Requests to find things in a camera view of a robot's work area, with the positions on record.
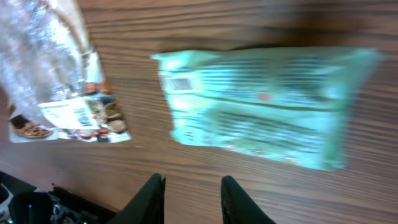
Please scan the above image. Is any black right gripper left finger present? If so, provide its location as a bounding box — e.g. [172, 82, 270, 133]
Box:
[107, 174, 166, 224]

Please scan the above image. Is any brown snack packet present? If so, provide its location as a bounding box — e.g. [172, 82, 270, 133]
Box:
[1, 0, 131, 143]

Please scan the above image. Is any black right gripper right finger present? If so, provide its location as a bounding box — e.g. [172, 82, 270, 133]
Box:
[221, 175, 276, 224]

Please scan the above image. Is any teal white snack packet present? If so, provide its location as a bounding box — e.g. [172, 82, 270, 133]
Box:
[153, 47, 381, 170]

